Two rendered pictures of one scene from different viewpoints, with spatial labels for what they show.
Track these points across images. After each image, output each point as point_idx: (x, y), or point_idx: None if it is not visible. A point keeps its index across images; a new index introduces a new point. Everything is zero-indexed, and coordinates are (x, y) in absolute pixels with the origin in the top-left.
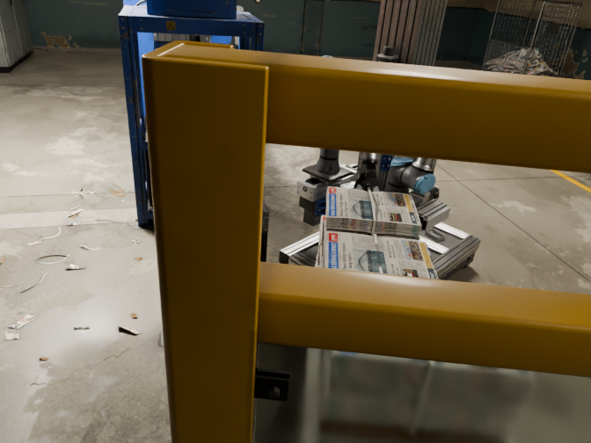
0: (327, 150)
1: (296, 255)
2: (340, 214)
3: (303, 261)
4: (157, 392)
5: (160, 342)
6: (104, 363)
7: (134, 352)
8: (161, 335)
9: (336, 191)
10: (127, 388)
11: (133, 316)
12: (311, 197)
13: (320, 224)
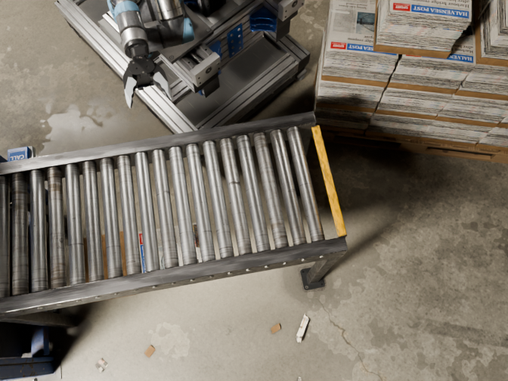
0: (182, 8)
1: (205, 128)
2: (465, 6)
3: (218, 121)
4: (387, 278)
5: (319, 288)
6: (354, 342)
7: (335, 313)
8: (308, 289)
9: (403, 3)
10: (385, 309)
11: (277, 328)
12: (219, 66)
13: (348, 54)
